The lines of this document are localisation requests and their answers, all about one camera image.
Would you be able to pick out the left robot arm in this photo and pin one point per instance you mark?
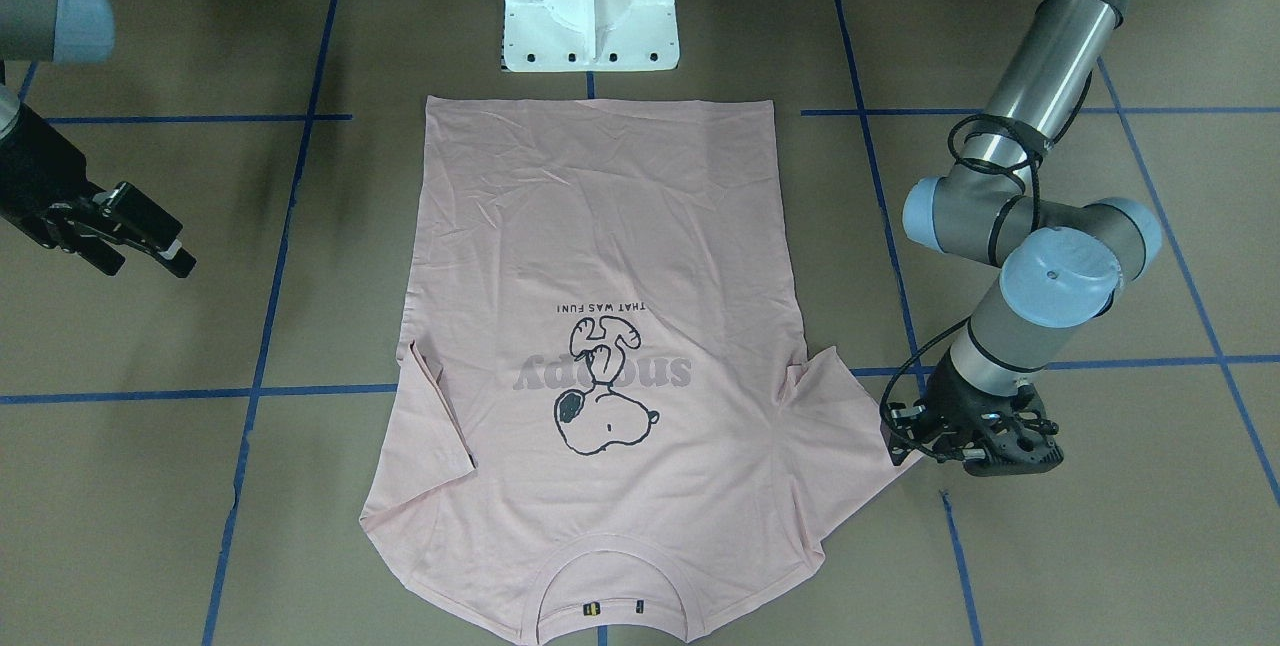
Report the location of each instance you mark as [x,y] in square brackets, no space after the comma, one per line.
[1058,266]

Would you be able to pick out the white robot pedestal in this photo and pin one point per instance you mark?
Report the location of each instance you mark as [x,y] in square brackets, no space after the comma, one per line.
[559,36]

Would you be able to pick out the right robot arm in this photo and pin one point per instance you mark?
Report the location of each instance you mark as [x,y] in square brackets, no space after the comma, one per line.
[59,31]

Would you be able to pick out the pink printed t-shirt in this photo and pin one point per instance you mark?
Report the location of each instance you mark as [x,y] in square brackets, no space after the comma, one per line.
[605,412]

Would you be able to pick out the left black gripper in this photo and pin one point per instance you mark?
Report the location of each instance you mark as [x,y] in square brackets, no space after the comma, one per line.
[953,404]

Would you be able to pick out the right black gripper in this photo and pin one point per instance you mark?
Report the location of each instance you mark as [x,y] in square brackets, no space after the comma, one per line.
[32,176]

